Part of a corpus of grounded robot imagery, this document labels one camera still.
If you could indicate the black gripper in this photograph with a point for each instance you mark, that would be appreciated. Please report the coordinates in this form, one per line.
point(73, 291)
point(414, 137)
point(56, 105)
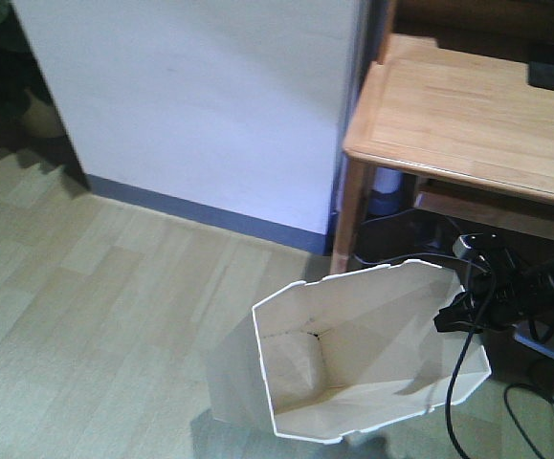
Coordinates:
point(488, 305)

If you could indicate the white plastic trash bin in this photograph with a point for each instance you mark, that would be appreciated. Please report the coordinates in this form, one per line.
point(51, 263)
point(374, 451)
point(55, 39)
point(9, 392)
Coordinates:
point(350, 353)

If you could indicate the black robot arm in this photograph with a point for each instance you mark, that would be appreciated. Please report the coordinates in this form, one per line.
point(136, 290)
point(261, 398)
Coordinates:
point(503, 262)

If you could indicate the white blue bottle under desk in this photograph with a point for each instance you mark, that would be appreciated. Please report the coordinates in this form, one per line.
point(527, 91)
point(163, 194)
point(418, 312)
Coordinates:
point(385, 195)

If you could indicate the wooden desk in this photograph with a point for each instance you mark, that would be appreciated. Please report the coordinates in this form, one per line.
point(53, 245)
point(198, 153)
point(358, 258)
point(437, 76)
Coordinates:
point(447, 99)

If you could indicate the potted green plant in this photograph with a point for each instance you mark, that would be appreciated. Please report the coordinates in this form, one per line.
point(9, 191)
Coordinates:
point(25, 99)

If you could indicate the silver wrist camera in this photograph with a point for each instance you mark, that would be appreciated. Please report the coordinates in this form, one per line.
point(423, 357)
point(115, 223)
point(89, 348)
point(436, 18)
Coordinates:
point(469, 246)

